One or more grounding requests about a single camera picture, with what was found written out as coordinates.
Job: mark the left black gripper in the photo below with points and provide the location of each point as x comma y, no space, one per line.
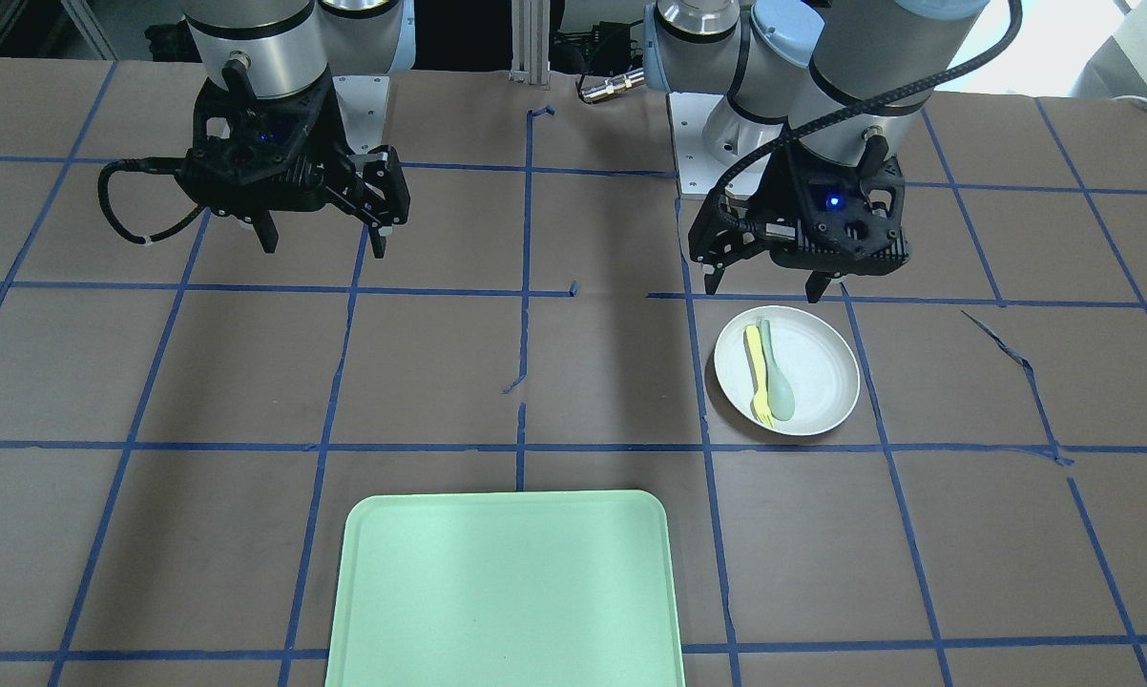
780,202

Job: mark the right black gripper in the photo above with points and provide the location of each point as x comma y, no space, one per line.
337,143

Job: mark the white round plate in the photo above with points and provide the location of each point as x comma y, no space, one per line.
821,368

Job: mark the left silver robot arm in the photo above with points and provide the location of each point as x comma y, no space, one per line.
815,97

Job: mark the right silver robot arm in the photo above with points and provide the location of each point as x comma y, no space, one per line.
286,45

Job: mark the yellow plastic fork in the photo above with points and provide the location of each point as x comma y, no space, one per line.
760,400

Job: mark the pale green plastic spoon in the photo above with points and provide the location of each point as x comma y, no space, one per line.
782,402

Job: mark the light green tray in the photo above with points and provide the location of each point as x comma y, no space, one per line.
533,588

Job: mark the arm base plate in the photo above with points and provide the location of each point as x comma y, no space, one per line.
698,167
363,101

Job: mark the aluminium frame post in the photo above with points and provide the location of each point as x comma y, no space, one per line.
530,38

